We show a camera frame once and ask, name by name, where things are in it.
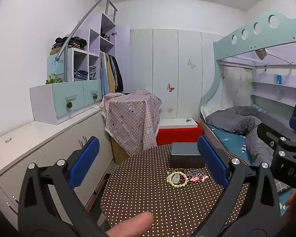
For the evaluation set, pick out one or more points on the teal bunk bed frame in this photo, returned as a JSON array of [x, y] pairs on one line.
[[236, 44]]

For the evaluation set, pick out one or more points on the small metal keys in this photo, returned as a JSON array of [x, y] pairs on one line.
[[8, 140]]

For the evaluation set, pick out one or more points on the yellow hanging garment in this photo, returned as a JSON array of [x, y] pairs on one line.
[[109, 74]]

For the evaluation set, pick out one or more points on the person's left hand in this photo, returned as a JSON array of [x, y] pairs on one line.
[[130, 223]]

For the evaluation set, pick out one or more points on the pile of dark clothes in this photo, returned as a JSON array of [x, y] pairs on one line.
[[71, 42]]

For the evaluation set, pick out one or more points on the beige hanging pouch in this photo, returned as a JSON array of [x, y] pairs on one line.
[[261, 53]]

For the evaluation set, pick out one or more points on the pale jade pendant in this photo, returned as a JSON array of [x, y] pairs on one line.
[[175, 177]]

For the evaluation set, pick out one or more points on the green plant ornament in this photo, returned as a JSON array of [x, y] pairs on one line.
[[53, 80]]

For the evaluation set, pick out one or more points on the faint butterfly wall sticker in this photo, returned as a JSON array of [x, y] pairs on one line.
[[170, 109]]

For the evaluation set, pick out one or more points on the round table polka dot cloth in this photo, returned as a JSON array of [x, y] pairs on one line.
[[143, 190]]

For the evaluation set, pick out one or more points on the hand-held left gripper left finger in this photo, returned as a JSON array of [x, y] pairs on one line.
[[83, 163]]

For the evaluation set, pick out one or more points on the teal drawer cabinet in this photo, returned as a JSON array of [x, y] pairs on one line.
[[61, 96]]

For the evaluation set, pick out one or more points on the white wardrobe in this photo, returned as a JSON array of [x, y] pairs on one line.
[[162, 61]]

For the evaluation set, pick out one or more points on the folded jeans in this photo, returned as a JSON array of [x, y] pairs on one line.
[[80, 75]]

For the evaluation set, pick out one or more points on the white bed wall shelf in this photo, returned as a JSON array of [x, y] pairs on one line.
[[268, 85]]

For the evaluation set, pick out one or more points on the pink hair clip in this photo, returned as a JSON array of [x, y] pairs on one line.
[[204, 177], [194, 178]]

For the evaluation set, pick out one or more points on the red storage bench white top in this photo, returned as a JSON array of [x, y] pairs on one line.
[[177, 133]]

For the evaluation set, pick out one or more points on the teal bed sheet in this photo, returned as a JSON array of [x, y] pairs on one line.
[[227, 138]]

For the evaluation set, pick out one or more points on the low white cabinet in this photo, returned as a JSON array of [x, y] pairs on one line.
[[39, 138]]

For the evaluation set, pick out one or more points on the pink bear printed cloth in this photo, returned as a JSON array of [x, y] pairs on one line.
[[128, 121]]

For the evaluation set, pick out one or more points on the black hanging garment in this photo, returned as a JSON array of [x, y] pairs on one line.
[[118, 76]]

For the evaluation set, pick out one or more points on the white pillow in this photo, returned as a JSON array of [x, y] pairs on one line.
[[204, 110]]

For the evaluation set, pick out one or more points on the grey duvet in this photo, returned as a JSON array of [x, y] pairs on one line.
[[236, 121]]

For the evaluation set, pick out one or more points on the light blue hanging garment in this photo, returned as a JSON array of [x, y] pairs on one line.
[[103, 76]]

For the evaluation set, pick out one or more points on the lilac cubby shelf unit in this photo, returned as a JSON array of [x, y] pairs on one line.
[[108, 23]]

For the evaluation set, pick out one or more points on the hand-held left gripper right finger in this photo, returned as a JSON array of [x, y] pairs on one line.
[[212, 160]]

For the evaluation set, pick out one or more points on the person's right hand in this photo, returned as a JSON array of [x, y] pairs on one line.
[[292, 198]]

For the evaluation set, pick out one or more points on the cardboard box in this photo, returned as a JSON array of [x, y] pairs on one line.
[[118, 153]]

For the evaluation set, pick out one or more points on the dark grey jewelry box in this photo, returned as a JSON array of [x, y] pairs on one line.
[[185, 156]]

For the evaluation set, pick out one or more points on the folded grey clothes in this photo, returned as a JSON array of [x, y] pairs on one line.
[[92, 72]]

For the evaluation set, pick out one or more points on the grey metal handrail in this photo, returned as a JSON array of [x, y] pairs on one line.
[[83, 21]]

